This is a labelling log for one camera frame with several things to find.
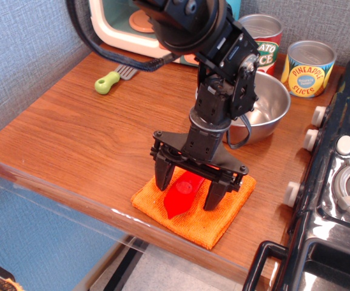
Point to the white stove knob lower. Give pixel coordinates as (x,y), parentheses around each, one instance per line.
(291,193)

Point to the green handled grey spatula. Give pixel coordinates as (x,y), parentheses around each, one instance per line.
(122,72)

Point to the white stove knob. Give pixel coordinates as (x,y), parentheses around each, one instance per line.
(291,193)
(318,115)
(310,139)

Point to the white stove knob upper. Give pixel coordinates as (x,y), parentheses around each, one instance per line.
(318,115)

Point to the orange folded cloth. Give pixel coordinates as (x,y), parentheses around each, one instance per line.
(204,228)

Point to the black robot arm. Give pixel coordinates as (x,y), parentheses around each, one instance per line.
(228,62)

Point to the pineapple slices can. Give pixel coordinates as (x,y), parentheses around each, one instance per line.
(307,68)

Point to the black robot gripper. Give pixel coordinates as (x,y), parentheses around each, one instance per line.
(200,151)

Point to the steel pot bowl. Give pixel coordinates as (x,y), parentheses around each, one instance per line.
(268,106)

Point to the teal toy microwave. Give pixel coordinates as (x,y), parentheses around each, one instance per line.
(117,27)

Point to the white stove knob middle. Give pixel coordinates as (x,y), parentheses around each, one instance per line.
(310,139)

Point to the black toy stove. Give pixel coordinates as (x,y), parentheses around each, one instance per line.
(317,256)

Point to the red chili pepper toy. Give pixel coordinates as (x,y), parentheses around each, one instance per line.
(181,194)

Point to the tomato sauce can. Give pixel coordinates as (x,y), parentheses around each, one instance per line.
(267,32)

